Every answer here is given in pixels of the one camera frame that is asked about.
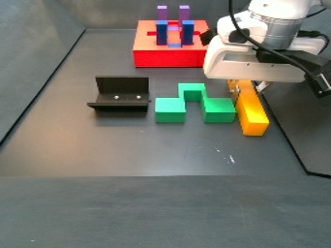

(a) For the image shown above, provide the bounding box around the black angle bracket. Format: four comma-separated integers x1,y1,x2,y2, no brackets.
86,76,149,112

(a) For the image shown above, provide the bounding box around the yellow rectangular block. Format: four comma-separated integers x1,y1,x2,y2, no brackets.
232,79,269,137

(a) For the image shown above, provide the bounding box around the green zigzag block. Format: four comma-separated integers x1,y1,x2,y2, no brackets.
153,82,236,123

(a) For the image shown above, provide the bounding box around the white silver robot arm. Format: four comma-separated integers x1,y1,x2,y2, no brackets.
200,0,331,98

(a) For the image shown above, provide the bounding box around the blue U-shaped block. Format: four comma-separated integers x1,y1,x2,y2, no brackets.
156,20,193,47

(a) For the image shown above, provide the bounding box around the purple U-shaped block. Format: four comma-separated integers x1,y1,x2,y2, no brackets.
156,5,189,31

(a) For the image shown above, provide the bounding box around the black camera cable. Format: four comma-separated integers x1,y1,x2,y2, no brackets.
227,0,331,85

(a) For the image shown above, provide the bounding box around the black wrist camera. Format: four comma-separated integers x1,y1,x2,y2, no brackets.
256,48,331,98

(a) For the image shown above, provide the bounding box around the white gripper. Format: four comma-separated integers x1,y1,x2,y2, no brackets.
203,11,325,102

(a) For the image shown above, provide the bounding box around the red slotted board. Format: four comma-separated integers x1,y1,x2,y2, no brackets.
132,19,208,68

